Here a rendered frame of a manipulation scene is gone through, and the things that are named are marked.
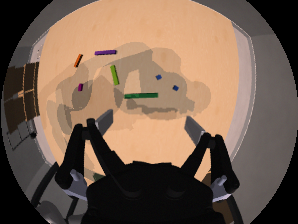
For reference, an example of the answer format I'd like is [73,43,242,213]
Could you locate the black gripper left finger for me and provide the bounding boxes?
[54,109,143,201]

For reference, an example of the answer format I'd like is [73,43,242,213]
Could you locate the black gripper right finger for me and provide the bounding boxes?
[166,116,240,203]

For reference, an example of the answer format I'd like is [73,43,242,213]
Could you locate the purple rod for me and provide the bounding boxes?
[94,50,117,56]

